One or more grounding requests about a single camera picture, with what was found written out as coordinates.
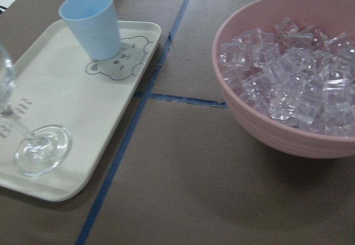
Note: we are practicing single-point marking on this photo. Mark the clear ice cubes pile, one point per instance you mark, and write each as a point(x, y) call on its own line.
point(299, 77)

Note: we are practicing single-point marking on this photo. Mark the light blue cup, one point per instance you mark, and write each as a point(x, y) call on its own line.
point(94, 23)

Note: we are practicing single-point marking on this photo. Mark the cream bear tray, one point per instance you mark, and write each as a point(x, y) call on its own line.
point(58, 84)

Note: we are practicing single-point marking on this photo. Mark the clear wine glass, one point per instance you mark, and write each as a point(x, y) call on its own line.
point(40, 150)

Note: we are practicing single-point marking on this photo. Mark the pink bowl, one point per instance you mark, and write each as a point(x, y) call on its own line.
point(333, 16)

